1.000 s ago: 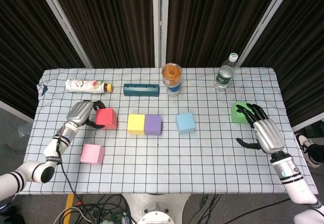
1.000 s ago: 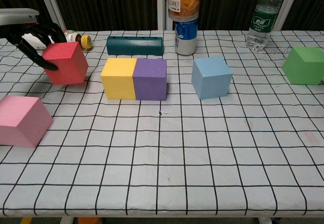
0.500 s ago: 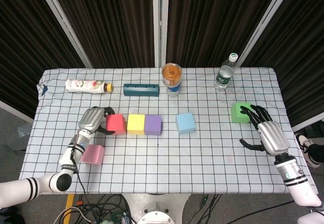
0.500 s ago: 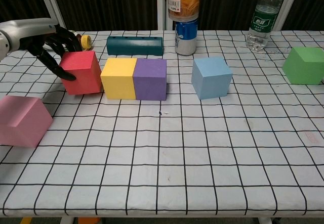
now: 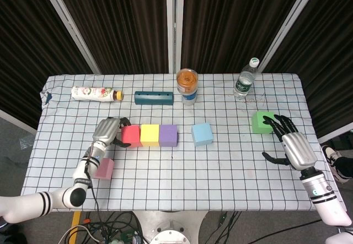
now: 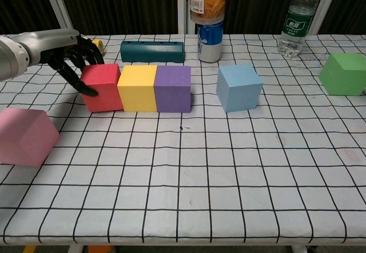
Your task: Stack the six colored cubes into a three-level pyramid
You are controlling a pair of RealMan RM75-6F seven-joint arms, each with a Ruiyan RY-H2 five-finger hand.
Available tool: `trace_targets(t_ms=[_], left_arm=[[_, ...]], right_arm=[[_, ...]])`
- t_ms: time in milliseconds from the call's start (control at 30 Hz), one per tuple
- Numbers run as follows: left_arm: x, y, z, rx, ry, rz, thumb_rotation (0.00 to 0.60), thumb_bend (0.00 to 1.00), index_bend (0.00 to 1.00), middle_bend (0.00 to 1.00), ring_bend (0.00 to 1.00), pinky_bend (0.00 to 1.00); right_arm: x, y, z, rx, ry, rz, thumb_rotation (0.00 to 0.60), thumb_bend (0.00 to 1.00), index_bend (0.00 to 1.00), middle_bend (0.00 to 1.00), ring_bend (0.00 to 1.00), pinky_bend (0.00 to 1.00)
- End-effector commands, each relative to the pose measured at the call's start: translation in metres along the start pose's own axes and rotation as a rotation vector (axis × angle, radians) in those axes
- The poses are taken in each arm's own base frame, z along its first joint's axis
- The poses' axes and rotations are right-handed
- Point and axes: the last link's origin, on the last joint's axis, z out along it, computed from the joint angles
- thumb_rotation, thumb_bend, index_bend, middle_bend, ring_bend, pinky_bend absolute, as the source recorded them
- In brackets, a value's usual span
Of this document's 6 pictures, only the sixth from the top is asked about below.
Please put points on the dark pleated partition panel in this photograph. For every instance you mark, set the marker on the dark pleated partition panel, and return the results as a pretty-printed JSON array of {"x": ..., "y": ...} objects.
[
  {"x": 20, "y": 4},
  {"x": 254, "y": 7},
  {"x": 351, "y": 4},
  {"x": 120, "y": 7}
]

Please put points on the green foam cube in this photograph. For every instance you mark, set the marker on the green foam cube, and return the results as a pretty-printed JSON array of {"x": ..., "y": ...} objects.
[{"x": 343, "y": 73}]

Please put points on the purple foam cube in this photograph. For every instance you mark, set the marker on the purple foam cube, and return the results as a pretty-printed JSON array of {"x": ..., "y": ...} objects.
[{"x": 173, "y": 93}]

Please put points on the teal half-round block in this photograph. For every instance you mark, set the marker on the teal half-round block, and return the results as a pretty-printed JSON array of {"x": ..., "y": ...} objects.
[{"x": 151, "y": 51}]

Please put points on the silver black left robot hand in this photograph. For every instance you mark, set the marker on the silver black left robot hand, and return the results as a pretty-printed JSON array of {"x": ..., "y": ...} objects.
[{"x": 54, "y": 41}]

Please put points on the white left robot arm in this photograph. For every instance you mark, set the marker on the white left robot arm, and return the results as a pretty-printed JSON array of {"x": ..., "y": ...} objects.
[{"x": 11, "y": 58}]

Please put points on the pink foam cube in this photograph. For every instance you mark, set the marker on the pink foam cube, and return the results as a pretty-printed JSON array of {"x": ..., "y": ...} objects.
[{"x": 20, "y": 136}]

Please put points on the white black-checked tablecloth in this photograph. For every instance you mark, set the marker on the white black-checked tablecloth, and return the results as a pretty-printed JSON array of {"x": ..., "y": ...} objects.
[{"x": 200, "y": 193}]

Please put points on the white yellow-capped drink bottle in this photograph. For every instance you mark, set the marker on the white yellow-capped drink bottle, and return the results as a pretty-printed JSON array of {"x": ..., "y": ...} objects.
[{"x": 98, "y": 45}]

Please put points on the yellow foam cube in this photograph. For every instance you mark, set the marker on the yellow foam cube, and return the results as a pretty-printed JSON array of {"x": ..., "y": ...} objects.
[{"x": 137, "y": 93}]

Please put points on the red foam cube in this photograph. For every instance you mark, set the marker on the red foam cube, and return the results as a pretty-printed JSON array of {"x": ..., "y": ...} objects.
[{"x": 103, "y": 90}]

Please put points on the clear jar of rubber bands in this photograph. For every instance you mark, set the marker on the clear jar of rubber bands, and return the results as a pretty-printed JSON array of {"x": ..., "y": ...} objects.
[{"x": 207, "y": 3}]

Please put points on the blue drink can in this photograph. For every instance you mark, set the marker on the blue drink can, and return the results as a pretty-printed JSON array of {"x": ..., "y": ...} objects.
[{"x": 210, "y": 41}]

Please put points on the light blue foam cube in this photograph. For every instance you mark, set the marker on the light blue foam cube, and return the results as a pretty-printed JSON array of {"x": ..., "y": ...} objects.
[{"x": 240, "y": 90}]

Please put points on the orange object under table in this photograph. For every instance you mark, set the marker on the orange object under table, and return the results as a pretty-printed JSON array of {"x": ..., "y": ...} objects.
[{"x": 100, "y": 249}]

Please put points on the clear green-label water bottle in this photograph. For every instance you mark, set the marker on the clear green-label water bottle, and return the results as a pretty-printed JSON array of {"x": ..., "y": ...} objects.
[{"x": 297, "y": 21}]

